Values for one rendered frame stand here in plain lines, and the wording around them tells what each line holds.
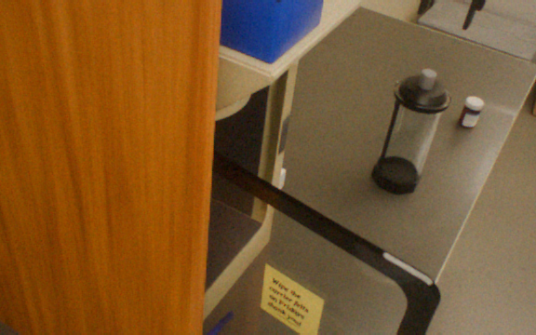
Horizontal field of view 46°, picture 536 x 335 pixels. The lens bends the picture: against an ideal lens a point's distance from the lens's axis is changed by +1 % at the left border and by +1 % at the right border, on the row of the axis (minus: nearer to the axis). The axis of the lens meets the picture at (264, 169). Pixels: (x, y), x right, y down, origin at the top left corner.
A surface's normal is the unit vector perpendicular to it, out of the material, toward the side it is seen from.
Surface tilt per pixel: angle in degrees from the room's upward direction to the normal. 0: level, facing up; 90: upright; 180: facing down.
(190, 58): 90
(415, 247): 0
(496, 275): 0
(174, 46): 90
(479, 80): 0
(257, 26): 90
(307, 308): 90
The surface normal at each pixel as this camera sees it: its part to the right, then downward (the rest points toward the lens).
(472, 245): 0.10, -0.76
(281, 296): -0.61, 0.47
